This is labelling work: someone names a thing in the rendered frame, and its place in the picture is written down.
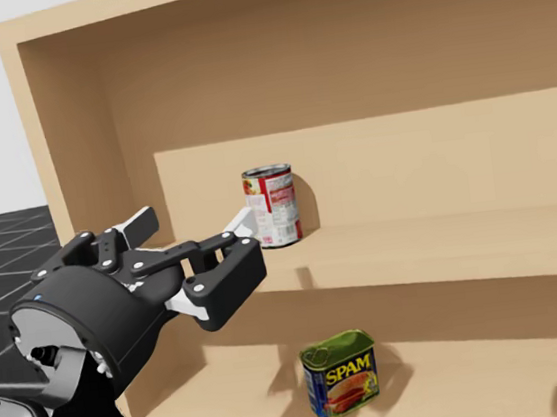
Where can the green and blue rectangular can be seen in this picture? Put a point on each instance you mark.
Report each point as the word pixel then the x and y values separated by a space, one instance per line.
pixel 343 377

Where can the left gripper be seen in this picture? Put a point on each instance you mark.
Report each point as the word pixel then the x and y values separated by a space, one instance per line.
pixel 104 314

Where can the pale wooden shelf unit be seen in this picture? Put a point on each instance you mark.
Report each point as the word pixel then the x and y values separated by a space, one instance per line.
pixel 394 79

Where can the red and white can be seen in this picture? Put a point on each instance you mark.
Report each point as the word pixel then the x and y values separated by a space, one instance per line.
pixel 278 208

